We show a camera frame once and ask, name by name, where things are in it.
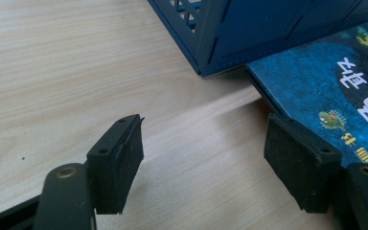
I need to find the blue plastic file rack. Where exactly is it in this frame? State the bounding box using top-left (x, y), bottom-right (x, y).
top-left (147, 0), bottom-right (368, 78)

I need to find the blue picture book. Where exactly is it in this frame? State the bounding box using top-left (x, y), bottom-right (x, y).
top-left (245, 16), bottom-right (368, 171)

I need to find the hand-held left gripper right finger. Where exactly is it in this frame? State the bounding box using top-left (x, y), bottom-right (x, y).
top-left (264, 113), bottom-right (343, 215)

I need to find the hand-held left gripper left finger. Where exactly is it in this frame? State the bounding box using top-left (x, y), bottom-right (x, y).
top-left (85, 113), bottom-right (146, 216)

